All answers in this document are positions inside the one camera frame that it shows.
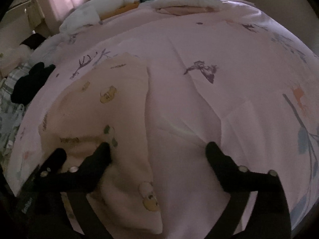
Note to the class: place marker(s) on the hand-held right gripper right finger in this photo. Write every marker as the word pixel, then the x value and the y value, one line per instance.
pixel 214 153

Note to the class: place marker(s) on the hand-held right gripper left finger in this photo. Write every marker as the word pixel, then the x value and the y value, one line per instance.
pixel 103 151

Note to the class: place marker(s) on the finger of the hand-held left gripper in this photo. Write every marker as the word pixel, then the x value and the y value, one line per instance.
pixel 57 157

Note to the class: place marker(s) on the cream duck print baby garment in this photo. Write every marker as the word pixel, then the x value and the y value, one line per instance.
pixel 99 114

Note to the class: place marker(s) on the pink printed bed sheet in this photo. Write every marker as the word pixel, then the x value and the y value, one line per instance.
pixel 224 92

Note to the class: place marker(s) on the plaid cloth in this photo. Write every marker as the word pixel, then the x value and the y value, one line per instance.
pixel 10 109

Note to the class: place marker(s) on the black cloth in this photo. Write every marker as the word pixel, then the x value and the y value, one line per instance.
pixel 32 83

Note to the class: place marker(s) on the white fluffy plush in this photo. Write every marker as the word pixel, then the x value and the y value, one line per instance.
pixel 15 59

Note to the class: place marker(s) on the white pillow with orange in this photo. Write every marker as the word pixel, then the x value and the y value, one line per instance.
pixel 84 15

